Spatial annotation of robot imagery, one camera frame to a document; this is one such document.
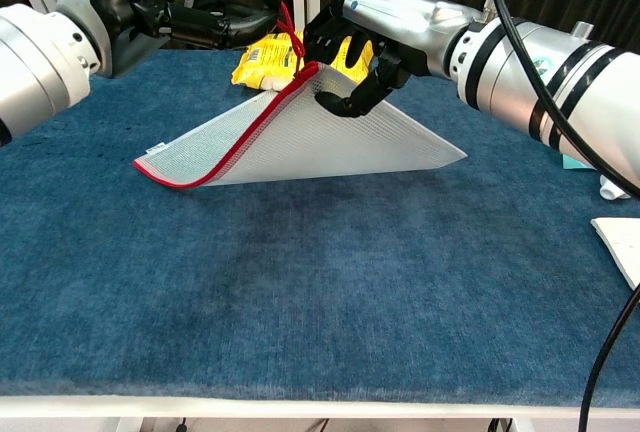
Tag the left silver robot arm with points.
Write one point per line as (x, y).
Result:
(35, 62)

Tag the white yellow booklet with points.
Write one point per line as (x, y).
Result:
(622, 247)

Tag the blue table mat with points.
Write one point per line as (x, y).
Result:
(300, 277)

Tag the yellow snack packet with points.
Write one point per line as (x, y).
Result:
(265, 59)

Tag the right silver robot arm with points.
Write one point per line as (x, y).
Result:
(565, 77)

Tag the transparent mesh zipper pouch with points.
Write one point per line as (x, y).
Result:
(325, 152)

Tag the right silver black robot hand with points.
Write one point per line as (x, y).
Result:
(395, 7)

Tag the red tube white cap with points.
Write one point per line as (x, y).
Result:
(611, 191)

